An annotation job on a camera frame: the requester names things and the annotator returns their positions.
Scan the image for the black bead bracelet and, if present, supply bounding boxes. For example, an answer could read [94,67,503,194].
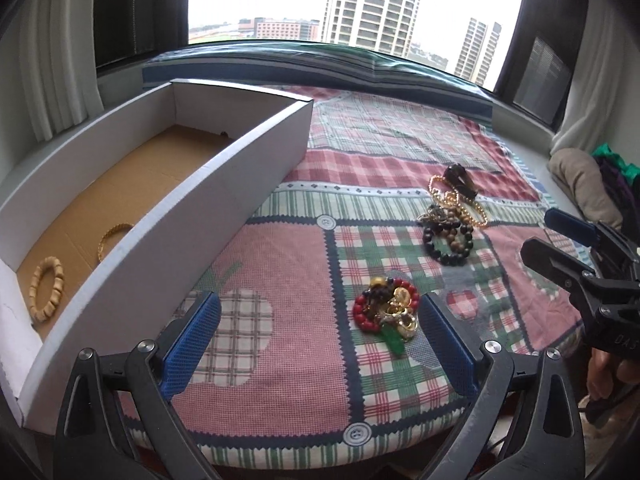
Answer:
[421,219,475,268]

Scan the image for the wooden bead bracelet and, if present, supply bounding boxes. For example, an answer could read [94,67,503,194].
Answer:
[27,254,66,325]

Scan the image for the dark brown leather watch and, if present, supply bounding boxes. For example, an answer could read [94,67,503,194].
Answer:
[442,164,478,200]

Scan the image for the gold pearl bead bracelet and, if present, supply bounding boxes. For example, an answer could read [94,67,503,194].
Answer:
[427,173,490,229]

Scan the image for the gold bangle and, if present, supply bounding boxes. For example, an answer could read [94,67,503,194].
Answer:
[96,222,134,263]

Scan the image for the gold ring cluster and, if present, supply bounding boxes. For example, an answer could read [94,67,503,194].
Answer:
[364,276,419,340]

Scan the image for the green jade pendant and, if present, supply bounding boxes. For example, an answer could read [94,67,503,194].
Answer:
[380,324,405,358]

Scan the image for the red bead bracelet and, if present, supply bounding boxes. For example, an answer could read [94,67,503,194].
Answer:
[351,276,421,334]

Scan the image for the right hand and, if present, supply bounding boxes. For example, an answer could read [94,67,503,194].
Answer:
[587,349,640,401]

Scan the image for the beige folded blanket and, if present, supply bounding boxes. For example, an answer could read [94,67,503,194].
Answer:
[548,148,623,230]

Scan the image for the green and purple clothes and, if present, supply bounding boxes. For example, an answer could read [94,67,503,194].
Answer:
[591,143,639,231]

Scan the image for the right white curtain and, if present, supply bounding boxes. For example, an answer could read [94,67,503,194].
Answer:
[550,0,629,154]

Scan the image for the white curtain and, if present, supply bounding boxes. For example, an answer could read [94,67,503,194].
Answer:
[550,0,629,154]
[20,0,104,142]

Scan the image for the white cardboard box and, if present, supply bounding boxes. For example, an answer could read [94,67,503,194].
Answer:
[1,79,314,434]

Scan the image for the patchwork plaid bed quilt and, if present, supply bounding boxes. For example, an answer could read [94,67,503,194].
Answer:
[172,88,586,470]

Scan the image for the left white curtain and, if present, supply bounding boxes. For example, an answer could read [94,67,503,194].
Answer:
[20,0,104,142]

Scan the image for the striped green blue bolster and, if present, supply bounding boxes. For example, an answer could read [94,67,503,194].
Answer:
[142,40,494,125]

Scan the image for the brown wooden bead string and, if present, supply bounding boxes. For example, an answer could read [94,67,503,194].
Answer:
[424,206,469,256]

